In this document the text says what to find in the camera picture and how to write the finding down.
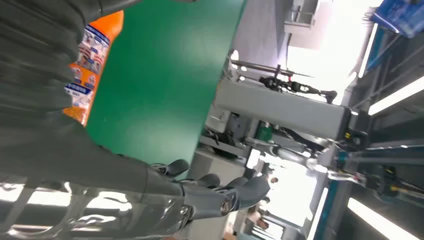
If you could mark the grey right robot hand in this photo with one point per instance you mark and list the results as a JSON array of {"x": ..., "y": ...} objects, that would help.
[{"x": 82, "y": 165}]

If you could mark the grey white lifting stand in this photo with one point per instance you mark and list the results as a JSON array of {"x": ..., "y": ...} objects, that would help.
[{"x": 281, "y": 109}]

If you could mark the white ceiling light strip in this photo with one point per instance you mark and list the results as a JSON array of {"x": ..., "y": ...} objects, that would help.
[
  {"x": 397, "y": 95},
  {"x": 377, "y": 220}
]

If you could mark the blue banner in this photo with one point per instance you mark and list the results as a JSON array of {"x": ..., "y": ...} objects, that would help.
[{"x": 400, "y": 15}]

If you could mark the black yellow hoist head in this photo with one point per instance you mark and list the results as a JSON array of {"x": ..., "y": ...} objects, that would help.
[{"x": 356, "y": 136}]

